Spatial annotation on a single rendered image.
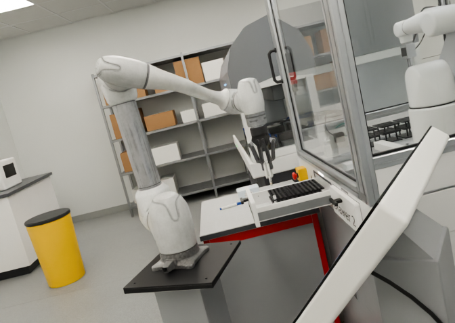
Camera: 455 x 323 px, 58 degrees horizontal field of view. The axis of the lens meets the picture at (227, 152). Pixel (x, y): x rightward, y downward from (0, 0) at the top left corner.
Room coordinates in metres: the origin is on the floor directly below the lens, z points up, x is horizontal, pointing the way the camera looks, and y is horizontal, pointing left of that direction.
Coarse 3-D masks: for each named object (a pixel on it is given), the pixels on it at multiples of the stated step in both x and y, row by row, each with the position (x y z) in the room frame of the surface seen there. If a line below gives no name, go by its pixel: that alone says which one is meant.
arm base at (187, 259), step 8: (192, 248) 1.52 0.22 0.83; (200, 248) 1.59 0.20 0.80; (208, 248) 1.60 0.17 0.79; (160, 256) 1.54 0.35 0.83; (168, 256) 1.50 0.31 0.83; (176, 256) 1.49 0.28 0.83; (184, 256) 1.49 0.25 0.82; (192, 256) 1.51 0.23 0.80; (200, 256) 1.54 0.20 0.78; (160, 264) 1.52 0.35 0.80; (168, 264) 1.46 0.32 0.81; (176, 264) 1.48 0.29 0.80; (184, 264) 1.47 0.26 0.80; (192, 264) 1.46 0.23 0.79; (168, 272) 1.45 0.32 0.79
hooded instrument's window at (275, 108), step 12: (264, 96) 2.58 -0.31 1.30; (276, 96) 2.58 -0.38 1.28; (276, 108) 2.58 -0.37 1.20; (240, 120) 2.62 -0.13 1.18; (276, 120) 2.58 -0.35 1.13; (288, 120) 2.58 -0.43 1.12; (240, 132) 2.94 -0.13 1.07; (276, 132) 2.58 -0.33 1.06; (288, 132) 2.58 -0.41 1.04; (240, 144) 3.37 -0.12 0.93; (276, 144) 2.58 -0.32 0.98; (288, 144) 2.58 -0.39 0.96
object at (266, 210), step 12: (324, 180) 1.80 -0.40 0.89; (264, 192) 1.87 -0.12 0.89; (324, 192) 1.63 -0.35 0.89; (264, 204) 1.84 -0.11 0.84; (276, 204) 1.63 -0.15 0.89; (288, 204) 1.63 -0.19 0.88; (300, 204) 1.63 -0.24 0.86; (312, 204) 1.63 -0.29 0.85; (324, 204) 1.63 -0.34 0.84; (264, 216) 1.63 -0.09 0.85; (276, 216) 1.63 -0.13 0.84
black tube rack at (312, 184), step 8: (296, 184) 1.82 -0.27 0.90; (304, 184) 1.79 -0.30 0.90; (312, 184) 1.76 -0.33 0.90; (320, 184) 1.73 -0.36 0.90; (280, 192) 1.75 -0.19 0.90; (288, 192) 1.72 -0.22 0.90; (296, 192) 1.70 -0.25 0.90; (304, 192) 1.67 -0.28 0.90; (312, 192) 1.74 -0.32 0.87; (272, 200) 1.76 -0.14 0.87; (280, 200) 1.73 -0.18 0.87
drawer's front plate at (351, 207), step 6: (330, 186) 1.57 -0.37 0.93; (330, 192) 1.58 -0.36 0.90; (336, 192) 1.50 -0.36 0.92; (342, 192) 1.46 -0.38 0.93; (336, 198) 1.51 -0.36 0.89; (342, 198) 1.43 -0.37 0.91; (348, 198) 1.37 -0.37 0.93; (342, 204) 1.45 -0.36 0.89; (348, 204) 1.37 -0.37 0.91; (354, 204) 1.30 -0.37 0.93; (336, 210) 1.55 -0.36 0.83; (342, 210) 1.46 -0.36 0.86; (348, 210) 1.38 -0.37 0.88; (354, 210) 1.31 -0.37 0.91; (342, 216) 1.48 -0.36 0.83; (348, 216) 1.40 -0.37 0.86; (354, 216) 1.32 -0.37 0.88; (360, 216) 1.30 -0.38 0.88; (348, 222) 1.41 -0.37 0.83; (360, 222) 1.30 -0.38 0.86; (354, 228) 1.35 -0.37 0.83
